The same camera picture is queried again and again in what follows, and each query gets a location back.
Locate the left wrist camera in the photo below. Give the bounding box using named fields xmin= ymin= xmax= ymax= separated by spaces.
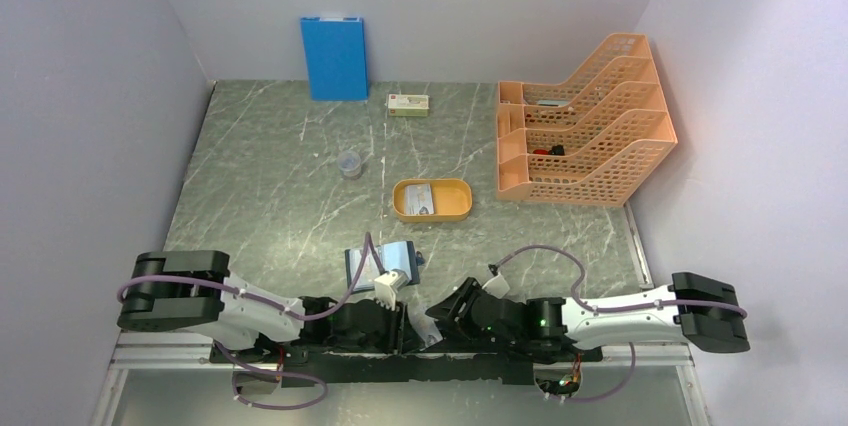
xmin=372 ymin=269 xmax=409 ymax=311

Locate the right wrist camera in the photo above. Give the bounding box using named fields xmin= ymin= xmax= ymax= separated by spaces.
xmin=482 ymin=274 xmax=510 ymax=299

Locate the small clear plastic cup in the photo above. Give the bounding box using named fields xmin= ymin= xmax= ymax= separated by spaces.
xmin=337 ymin=150 xmax=363 ymax=180

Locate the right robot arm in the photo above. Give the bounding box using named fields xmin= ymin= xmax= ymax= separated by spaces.
xmin=426 ymin=272 xmax=750 ymax=363

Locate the red black item in rack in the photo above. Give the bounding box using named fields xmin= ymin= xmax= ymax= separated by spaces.
xmin=531 ymin=144 xmax=566 ymax=156

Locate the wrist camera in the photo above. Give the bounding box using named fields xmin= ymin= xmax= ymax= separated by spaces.
xmin=372 ymin=269 xmax=409 ymax=311
xmin=482 ymin=274 xmax=510 ymax=299

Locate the blue card holder wallet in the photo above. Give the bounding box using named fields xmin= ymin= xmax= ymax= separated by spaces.
xmin=353 ymin=241 xmax=424 ymax=293

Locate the blue folder box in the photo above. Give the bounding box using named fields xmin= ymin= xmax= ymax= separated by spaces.
xmin=300 ymin=17 xmax=368 ymax=102

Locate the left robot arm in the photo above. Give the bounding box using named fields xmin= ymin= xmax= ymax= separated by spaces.
xmin=117 ymin=247 xmax=425 ymax=362

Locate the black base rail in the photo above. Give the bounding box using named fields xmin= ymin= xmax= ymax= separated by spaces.
xmin=210 ymin=316 xmax=603 ymax=388

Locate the small red white box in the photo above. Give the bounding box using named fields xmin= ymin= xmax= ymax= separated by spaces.
xmin=386 ymin=94 xmax=430 ymax=117

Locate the orange mesh file rack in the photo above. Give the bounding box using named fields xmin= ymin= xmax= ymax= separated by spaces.
xmin=495 ymin=33 xmax=678 ymax=207

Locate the orange oval tray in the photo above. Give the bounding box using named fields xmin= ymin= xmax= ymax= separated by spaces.
xmin=392 ymin=178 xmax=473 ymax=223

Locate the white VIP credit card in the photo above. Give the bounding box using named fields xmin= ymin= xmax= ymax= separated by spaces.
xmin=404 ymin=183 xmax=435 ymax=216

